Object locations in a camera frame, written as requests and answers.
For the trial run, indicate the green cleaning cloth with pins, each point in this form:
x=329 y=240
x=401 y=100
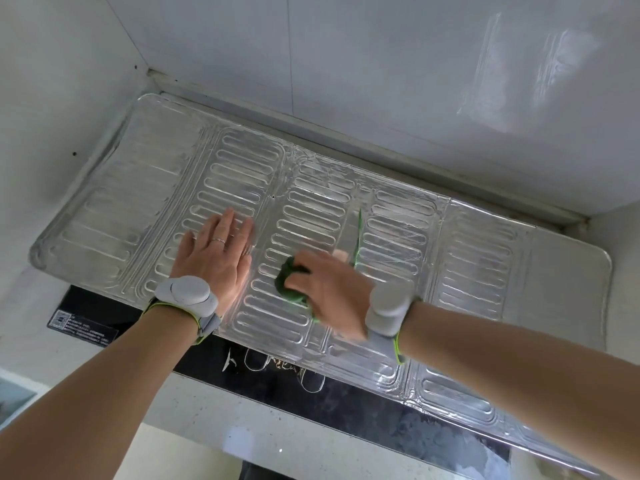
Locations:
x=286 y=288

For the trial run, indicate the person's left thumb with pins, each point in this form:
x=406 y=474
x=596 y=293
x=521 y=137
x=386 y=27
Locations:
x=244 y=278

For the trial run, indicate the person's left forearm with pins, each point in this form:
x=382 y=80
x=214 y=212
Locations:
x=100 y=394

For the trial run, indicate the person's right forearm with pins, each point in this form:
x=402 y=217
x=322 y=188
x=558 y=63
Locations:
x=525 y=384

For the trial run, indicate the person's right fingers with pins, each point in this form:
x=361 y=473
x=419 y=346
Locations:
x=307 y=272

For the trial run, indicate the person's right hand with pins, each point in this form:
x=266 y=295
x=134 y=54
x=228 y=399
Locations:
x=337 y=289

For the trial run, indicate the person's left little finger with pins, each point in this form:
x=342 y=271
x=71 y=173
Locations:
x=188 y=243

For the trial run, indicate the person's left middle finger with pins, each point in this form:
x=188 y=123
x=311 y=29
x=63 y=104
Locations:
x=226 y=225

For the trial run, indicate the embossed aluminium foil panel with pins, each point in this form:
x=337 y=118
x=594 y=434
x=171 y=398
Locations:
x=310 y=194

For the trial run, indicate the black glass cooktop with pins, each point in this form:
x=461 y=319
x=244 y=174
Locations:
x=350 y=402

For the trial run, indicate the person's left hand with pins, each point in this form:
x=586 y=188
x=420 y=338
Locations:
x=210 y=267

